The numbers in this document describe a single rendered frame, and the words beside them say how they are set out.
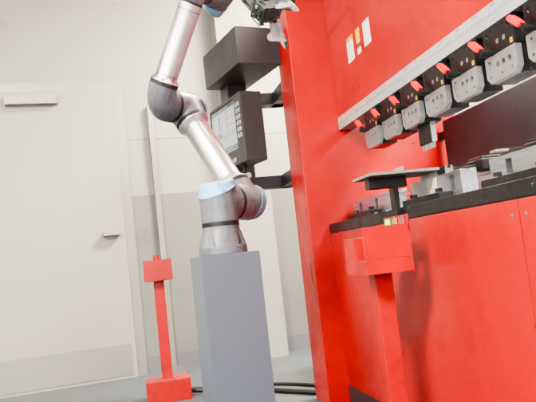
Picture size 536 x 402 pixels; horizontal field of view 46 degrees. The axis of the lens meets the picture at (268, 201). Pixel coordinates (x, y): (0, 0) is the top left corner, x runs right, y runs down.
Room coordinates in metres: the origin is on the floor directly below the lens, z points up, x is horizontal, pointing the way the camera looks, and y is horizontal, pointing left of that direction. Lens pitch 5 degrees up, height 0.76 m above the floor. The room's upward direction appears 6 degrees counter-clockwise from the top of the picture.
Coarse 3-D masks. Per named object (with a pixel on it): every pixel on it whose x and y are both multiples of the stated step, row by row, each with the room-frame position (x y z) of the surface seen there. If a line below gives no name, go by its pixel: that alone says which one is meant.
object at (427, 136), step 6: (420, 126) 2.34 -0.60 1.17; (426, 126) 2.29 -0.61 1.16; (432, 126) 2.26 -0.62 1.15; (420, 132) 2.34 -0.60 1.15; (426, 132) 2.30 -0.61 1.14; (432, 132) 2.26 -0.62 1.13; (420, 138) 2.35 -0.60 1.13; (426, 138) 2.30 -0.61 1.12; (432, 138) 2.26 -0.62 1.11; (420, 144) 2.35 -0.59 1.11; (426, 144) 2.33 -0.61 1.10; (432, 144) 2.28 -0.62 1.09; (426, 150) 2.34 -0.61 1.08
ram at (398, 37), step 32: (352, 0) 2.76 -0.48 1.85; (384, 0) 2.43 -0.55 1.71; (416, 0) 2.18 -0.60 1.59; (448, 0) 1.97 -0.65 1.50; (480, 0) 1.80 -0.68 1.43; (512, 0) 1.66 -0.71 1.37; (352, 32) 2.81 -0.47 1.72; (384, 32) 2.47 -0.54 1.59; (416, 32) 2.21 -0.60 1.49; (448, 32) 2.00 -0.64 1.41; (480, 32) 1.82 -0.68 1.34; (352, 64) 2.86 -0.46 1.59; (384, 64) 2.51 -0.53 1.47; (352, 96) 2.90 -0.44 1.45; (384, 96) 2.54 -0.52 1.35; (352, 128) 3.13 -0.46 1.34
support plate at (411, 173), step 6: (420, 168) 2.21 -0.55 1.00; (426, 168) 2.21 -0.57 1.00; (432, 168) 2.22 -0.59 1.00; (438, 168) 2.22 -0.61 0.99; (366, 174) 2.20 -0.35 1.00; (372, 174) 2.17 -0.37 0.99; (378, 174) 2.17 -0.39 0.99; (384, 174) 2.18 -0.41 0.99; (390, 174) 2.19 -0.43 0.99; (396, 174) 2.21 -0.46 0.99; (402, 174) 2.23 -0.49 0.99; (408, 174) 2.26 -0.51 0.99; (414, 174) 2.28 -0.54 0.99; (420, 174) 2.30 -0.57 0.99; (354, 180) 2.32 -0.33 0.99; (360, 180) 2.30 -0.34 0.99
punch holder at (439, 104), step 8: (448, 64) 2.06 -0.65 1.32; (424, 72) 2.18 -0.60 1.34; (432, 72) 2.13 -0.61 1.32; (440, 72) 2.08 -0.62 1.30; (424, 80) 2.19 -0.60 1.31; (432, 80) 2.14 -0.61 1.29; (440, 80) 2.08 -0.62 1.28; (448, 80) 2.06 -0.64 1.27; (424, 88) 2.20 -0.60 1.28; (432, 88) 2.14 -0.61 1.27; (440, 88) 2.08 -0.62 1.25; (448, 88) 2.06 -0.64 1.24; (432, 96) 2.14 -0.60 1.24; (440, 96) 2.10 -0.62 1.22; (448, 96) 2.06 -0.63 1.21; (432, 104) 2.15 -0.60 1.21; (440, 104) 2.10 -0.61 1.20; (448, 104) 2.07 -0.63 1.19; (456, 104) 2.07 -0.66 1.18; (464, 104) 2.08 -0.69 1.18; (432, 112) 2.16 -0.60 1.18; (440, 112) 2.13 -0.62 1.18; (448, 112) 2.15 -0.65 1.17; (456, 112) 2.16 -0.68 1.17
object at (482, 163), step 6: (480, 156) 2.32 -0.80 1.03; (486, 156) 2.31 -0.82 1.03; (492, 156) 2.32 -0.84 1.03; (498, 156) 2.32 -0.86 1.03; (474, 162) 2.34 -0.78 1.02; (480, 162) 2.30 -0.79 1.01; (486, 162) 2.30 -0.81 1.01; (456, 168) 2.32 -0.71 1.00; (480, 168) 2.31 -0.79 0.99; (486, 168) 2.31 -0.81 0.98
